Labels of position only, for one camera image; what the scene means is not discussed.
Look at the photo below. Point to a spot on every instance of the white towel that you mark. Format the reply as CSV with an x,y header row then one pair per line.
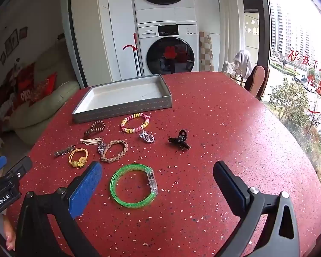
x,y
243,61

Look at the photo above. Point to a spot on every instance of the silver rhinestone brooch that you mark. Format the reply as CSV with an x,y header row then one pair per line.
x,y
147,137

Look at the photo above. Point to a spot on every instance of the cream sofa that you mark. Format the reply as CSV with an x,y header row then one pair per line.
x,y
42,109

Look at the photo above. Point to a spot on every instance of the red printed cushion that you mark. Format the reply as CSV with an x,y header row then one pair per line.
x,y
29,85

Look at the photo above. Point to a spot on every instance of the grey jewelry tray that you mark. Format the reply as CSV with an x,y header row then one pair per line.
x,y
123,107

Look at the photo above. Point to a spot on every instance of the beige knot hair clip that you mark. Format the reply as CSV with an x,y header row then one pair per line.
x,y
90,141

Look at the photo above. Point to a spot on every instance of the white cabinet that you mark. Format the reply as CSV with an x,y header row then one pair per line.
x,y
104,32

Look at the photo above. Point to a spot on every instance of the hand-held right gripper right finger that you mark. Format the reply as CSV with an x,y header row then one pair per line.
x,y
230,184

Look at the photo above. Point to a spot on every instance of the white curtain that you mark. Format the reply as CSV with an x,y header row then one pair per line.
x,y
230,18

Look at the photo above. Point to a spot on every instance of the person's left hand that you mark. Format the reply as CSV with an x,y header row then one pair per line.
x,y
8,234

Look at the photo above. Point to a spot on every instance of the red flower door decoration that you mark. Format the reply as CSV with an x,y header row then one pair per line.
x,y
170,52

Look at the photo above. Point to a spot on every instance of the green translucent bangle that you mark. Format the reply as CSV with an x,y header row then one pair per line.
x,y
152,182

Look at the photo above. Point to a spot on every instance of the black hair claw clip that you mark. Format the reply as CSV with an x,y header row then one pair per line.
x,y
179,139

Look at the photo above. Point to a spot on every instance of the white washing machine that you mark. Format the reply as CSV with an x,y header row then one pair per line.
x,y
149,36

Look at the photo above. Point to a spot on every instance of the small red cushion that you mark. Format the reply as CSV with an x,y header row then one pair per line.
x,y
48,83

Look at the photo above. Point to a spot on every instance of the brown chair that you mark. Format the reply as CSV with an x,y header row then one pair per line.
x,y
258,80

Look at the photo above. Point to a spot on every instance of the silver heart pendant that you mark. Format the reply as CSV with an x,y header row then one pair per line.
x,y
101,147

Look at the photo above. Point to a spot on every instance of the wall picture frames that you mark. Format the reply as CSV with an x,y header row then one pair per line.
x,y
12,42

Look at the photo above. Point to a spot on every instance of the silver barrette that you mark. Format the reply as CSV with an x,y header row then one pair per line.
x,y
64,151

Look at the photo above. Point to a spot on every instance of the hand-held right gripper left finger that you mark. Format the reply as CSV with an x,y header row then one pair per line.
x,y
85,188

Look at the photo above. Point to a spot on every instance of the white dryer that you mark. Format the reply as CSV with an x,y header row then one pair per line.
x,y
139,0

